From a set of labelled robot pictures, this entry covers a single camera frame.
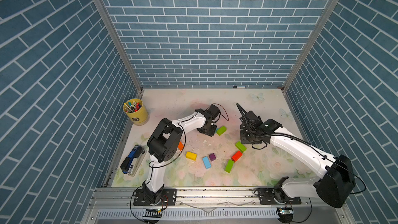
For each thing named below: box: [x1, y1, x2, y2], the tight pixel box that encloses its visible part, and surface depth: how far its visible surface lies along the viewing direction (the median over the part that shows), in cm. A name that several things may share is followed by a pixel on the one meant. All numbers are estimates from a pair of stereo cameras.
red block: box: [231, 150, 243, 163], surface depth 88 cm
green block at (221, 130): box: [216, 125, 227, 137], surface depth 98 cm
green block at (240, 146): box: [235, 141, 247, 153], surface depth 90 cm
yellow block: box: [185, 151, 198, 161], surface depth 88 cm
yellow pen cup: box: [122, 98, 149, 126], surface depth 96 cm
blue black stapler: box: [120, 145, 147, 177], surface depth 82 cm
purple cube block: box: [208, 152, 217, 162], surface depth 87 cm
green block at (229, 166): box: [224, 159, 235, 174], surface depth 85 cm
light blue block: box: [202, 156, 212, 170], surface depth 86 cm
